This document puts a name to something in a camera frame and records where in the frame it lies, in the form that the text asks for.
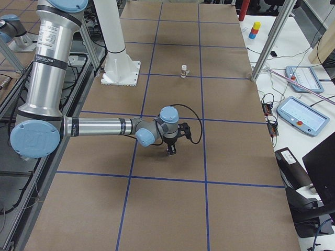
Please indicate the aluminium frame post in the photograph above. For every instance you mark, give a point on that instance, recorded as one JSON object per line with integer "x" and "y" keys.
{"x": 272, "y": 37}

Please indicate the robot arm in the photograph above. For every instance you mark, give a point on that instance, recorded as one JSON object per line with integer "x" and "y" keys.
{"x": 40, "y": 125}
{"x": 15, "y": 35}

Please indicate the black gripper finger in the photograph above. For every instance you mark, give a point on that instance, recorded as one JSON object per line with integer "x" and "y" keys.
{"x": 171, "y": 148}

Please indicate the white PPR valve fitting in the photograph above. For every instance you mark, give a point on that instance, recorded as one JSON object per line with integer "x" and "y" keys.
{"x": 184, "y": 71}

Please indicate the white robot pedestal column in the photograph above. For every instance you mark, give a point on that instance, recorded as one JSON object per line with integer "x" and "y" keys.
{"x": 119, "y": 68}

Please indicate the yellow wooden block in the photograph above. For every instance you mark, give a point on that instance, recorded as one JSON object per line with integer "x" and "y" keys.
{"x": 256, "y": 26}

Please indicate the black monitor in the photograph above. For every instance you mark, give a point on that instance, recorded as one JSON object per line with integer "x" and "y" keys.
{"x": 319, "y": 163}

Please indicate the red wooden block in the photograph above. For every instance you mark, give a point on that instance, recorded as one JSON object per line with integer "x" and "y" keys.
{"x": 254, "y": 31}

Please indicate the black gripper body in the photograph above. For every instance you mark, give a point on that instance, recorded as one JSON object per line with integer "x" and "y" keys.
{"x": 170, "y": 144}

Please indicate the blue teach pendant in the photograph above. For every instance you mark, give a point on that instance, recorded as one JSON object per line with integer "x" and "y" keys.
{"x": 305, "y": 76}
{"x": 302, "y": 116}

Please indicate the far blue teach pendant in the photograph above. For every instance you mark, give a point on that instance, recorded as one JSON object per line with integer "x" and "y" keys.
{"x": 305, "y": 76}

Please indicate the red cylinder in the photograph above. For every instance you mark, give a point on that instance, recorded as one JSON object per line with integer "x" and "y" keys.
{"x": 243, "y": 10}

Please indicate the near blue teach pendant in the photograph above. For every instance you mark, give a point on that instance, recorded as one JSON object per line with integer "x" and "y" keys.
{"x": 302, "y": 116}

